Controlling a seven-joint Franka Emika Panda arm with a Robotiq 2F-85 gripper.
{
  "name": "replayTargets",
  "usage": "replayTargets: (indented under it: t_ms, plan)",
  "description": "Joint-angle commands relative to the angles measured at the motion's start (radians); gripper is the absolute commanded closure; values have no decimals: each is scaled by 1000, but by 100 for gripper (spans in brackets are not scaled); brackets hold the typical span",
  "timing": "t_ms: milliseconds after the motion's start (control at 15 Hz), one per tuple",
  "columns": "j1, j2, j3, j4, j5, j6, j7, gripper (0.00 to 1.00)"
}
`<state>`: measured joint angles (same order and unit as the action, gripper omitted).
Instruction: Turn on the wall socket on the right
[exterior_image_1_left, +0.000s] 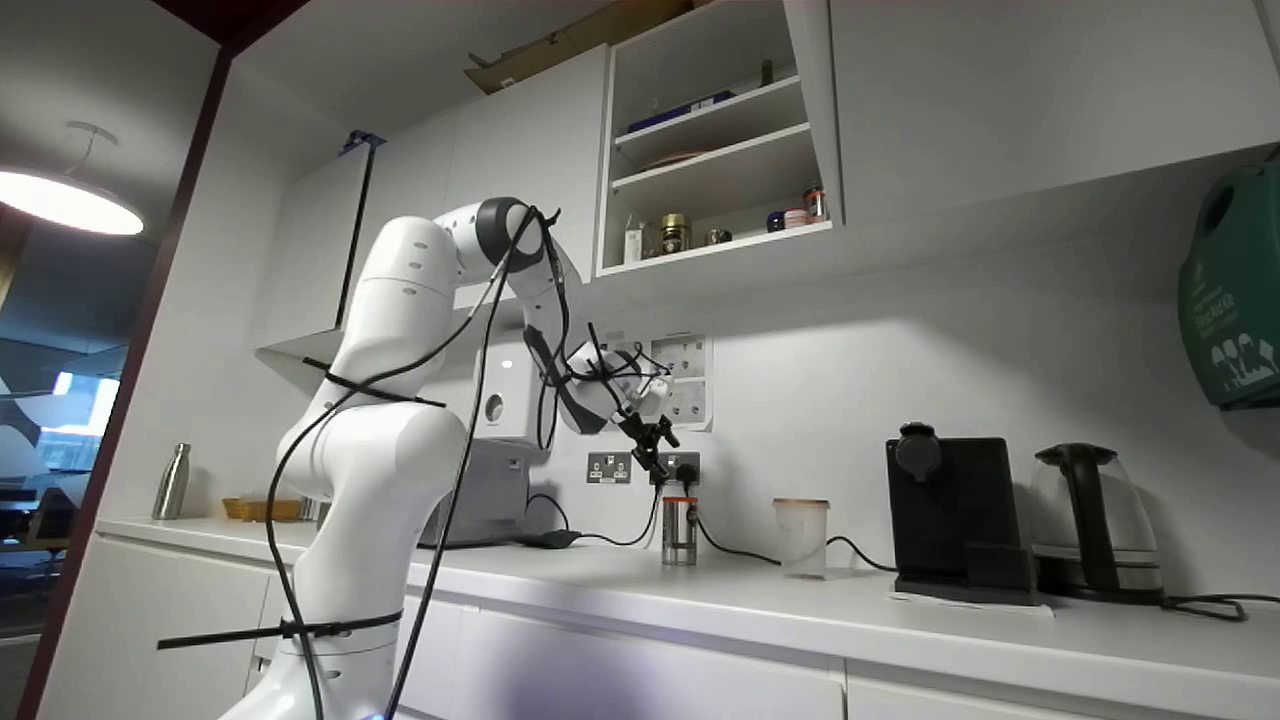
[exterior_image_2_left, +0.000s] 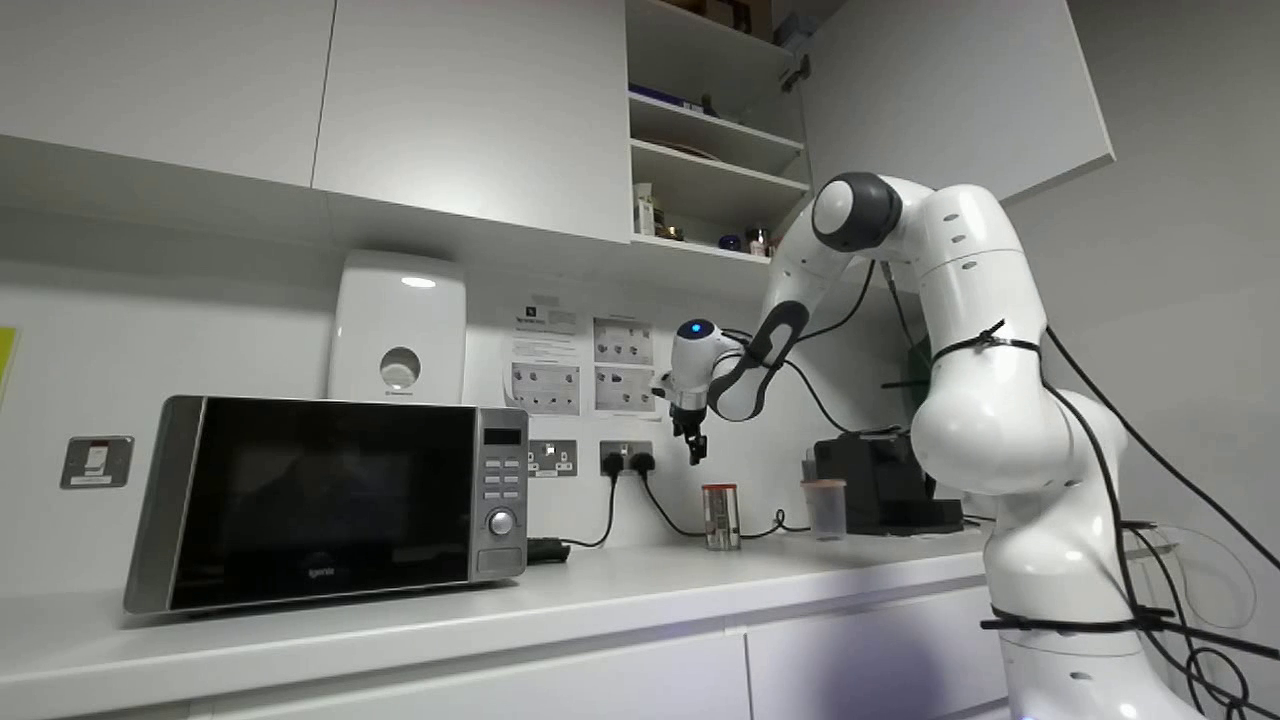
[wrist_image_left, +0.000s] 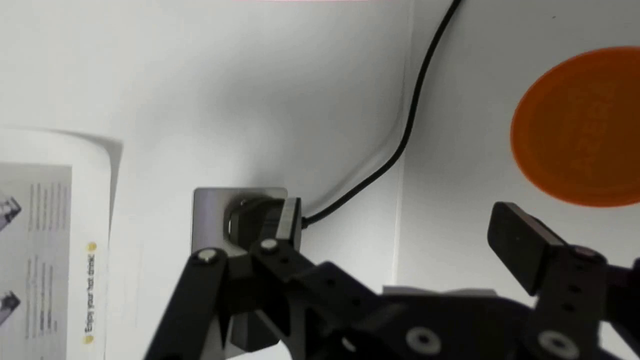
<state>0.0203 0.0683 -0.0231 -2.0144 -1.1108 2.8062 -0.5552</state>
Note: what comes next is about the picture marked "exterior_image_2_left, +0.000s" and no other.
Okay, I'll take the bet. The black microwave door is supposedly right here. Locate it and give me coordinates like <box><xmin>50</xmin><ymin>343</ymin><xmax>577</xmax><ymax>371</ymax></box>
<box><xmin>165</xmin><ymin>397</ymin><xmax>480</xmax><ymax>612</ymax></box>

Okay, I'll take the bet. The silver wall socket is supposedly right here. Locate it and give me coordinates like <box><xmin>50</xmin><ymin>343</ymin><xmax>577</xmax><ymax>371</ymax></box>
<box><xmin>599</xmin><ymin>440</ymin><xmax>655</xmax><ymax>477</ymax></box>
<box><xmin>528</xmin><ymin>439</ymin><xmax>578</xmax><ymax>478</ymax></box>

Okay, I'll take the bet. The white wall dispenser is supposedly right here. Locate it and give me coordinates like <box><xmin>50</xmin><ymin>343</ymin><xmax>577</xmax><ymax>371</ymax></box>
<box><xmin>327</xmin><ymin>250</ymin><xmax>468</xmax><ymax>405</ymax></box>

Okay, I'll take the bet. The glass jar with red lid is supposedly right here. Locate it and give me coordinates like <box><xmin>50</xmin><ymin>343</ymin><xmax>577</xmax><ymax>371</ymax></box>
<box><xmin>701</xmin><ymin>483</ymin><xmax>742</xmax><ymax>552</ymax></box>

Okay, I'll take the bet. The white base cabinet door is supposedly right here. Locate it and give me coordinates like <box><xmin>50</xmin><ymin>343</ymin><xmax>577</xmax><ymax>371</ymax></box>
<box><xmin>205</xmin><ymin>632</ymin><xmax>751</xmax><ymax>720</ymax></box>
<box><xmin>746</xmin><ymin>585</ymin><xmax>1007</xmax><ymax>720</ymax></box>

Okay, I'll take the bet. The clear plastic cup with lid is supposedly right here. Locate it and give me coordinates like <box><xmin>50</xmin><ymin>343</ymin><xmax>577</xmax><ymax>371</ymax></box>
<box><xmin>801</xmin><ymin>478</ymin><xmax>848</xmax><ymax>542</ymax></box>

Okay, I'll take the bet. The black cable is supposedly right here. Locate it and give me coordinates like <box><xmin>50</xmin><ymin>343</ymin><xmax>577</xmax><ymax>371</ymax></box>
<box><xmin>558</xmin><ymin>474</ymin><xmax>619</xmax><ymax>550</ymax></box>
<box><xmin>640</xmin><ymin>472</ymin><xmax>813</xmax><ymax>541</ymax></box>

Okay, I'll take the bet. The silver microwave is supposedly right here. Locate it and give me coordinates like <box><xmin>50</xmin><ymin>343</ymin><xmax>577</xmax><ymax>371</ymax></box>
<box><xmin>123</xmin><ymin>395</ymin><xmax>530</xmax><ymax>616</ymax></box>

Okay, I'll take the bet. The black coffee machine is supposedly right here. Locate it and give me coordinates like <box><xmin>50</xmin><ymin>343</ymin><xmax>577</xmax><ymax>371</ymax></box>
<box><xmin>812</xmin><ymin>428</ymin><xmax>966</xmax><ymax>537</ymax></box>

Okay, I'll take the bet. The paper instruction sheet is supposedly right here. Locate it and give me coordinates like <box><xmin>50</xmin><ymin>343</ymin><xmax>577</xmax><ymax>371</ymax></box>
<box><xmin>592</xmin><ymin>317</ymin><xmax>657</xmax><ymax>414</ymax></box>
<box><xmin>503</xmin><ymin>300</ymin><xmax>582</xmax><ymax>418</ymax></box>

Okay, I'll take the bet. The silver switch plate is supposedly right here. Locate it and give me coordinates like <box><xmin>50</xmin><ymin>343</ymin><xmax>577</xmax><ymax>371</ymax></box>
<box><xmin>60</xmin><ymin>435</ymin><xmax>135</xmax><ymax>490</ymax></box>

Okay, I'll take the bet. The white wall cabinet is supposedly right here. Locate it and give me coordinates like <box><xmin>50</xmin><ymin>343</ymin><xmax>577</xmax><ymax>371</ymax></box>
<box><xmin>0</xmin><ymin>0</ymin><xmax>1116</xmax><ymax>269</ymax></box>

